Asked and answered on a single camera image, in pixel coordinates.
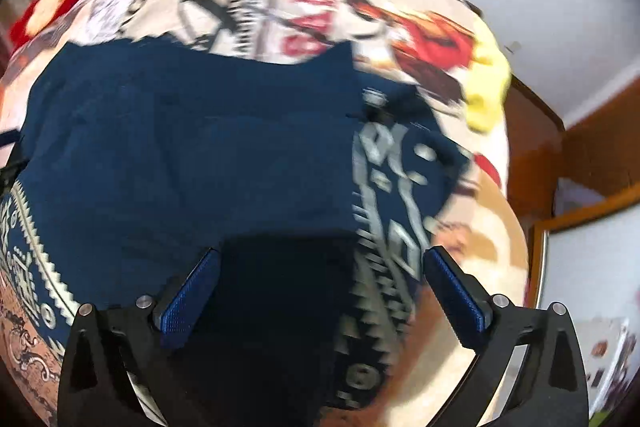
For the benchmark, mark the red plush toy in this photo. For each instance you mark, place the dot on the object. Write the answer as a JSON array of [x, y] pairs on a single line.
[[39, 15]]

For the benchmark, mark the navy patterned garment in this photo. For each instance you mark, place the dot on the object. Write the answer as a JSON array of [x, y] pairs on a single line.
[[294, 198]]

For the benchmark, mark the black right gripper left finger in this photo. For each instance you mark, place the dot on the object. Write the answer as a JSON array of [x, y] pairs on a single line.
[[116, 369]]

